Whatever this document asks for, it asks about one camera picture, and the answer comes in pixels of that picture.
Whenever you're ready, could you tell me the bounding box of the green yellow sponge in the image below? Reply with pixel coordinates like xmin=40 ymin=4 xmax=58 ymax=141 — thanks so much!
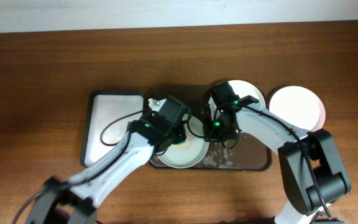
xmin=171 ymin=141 xmax=188 ymax=147

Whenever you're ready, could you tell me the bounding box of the pale green plate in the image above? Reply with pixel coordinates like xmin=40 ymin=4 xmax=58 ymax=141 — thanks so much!
xmin=157 ymin=116 xmax=209 ymax=169

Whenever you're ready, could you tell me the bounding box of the cream white plate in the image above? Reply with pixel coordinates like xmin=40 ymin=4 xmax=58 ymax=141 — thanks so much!
xmin=208 ymin=80 xmax=267 ymax=121

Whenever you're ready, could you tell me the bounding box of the pinkish white plate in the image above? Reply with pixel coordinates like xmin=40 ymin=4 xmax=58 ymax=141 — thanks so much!
xmin=268 ymin=85 xmax=326 ymax=131

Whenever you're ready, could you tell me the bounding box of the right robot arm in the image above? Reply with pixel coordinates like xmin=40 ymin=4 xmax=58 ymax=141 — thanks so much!
xmin=203 ymin=80 xmax=351 ymax=223

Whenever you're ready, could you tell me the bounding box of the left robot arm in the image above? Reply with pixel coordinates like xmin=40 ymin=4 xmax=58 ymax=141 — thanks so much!
xmin=26 ymin=97 xmax=188 ymax=223

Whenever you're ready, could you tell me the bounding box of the brown plastic tray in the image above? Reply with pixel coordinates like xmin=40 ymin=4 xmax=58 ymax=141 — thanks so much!
xmin=145 ymin=85 xmax=272 ymax=172

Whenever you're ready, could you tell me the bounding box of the white soapy tray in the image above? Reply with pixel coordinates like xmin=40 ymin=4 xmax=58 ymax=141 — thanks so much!
xmin=80 ymin=90 xmax=144 ymax=167

